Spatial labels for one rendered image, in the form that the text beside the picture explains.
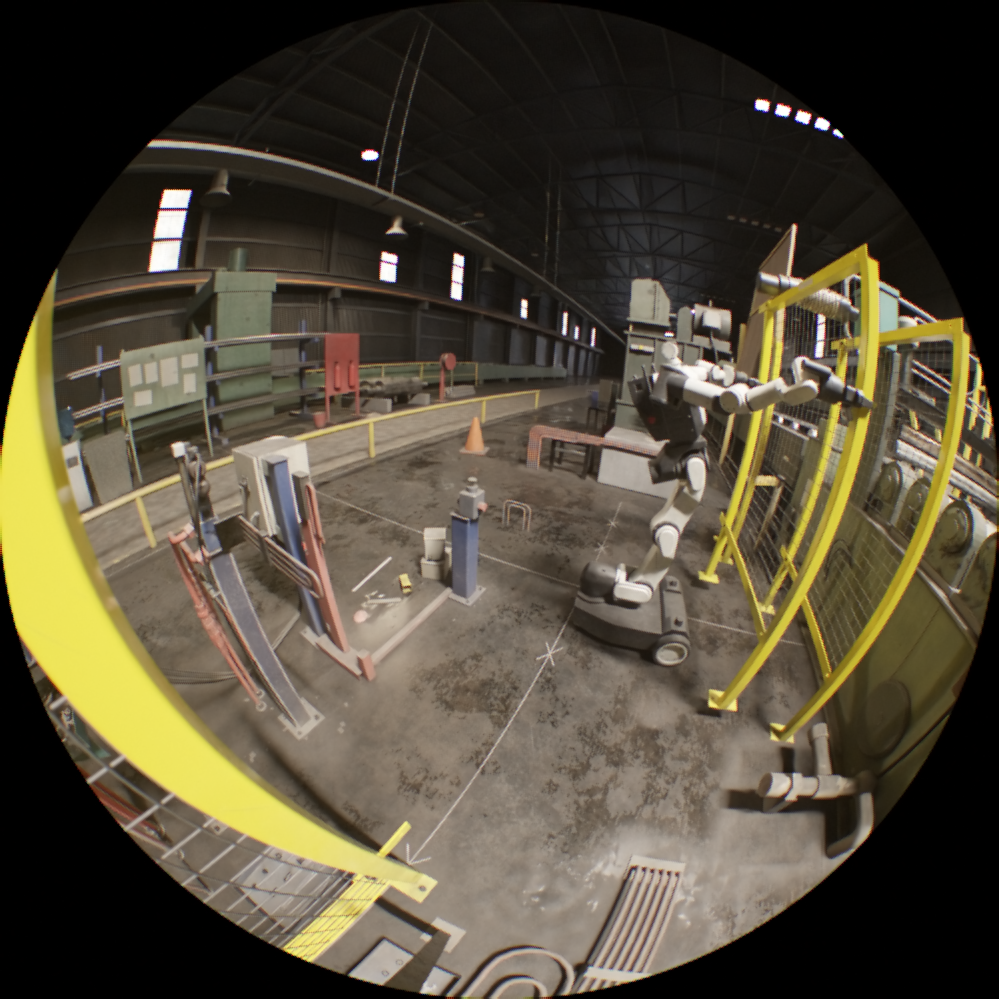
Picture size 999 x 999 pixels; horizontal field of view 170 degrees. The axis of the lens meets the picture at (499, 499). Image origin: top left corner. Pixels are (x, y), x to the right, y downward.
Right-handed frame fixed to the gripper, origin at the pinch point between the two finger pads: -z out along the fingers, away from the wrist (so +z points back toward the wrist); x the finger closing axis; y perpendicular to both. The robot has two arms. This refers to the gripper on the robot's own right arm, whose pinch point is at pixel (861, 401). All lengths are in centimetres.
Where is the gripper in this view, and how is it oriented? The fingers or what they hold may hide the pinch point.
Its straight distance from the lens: 125.1
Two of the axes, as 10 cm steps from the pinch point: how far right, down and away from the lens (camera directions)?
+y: 0.6, -9.1, -4.0
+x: -4.2, 3.4, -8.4
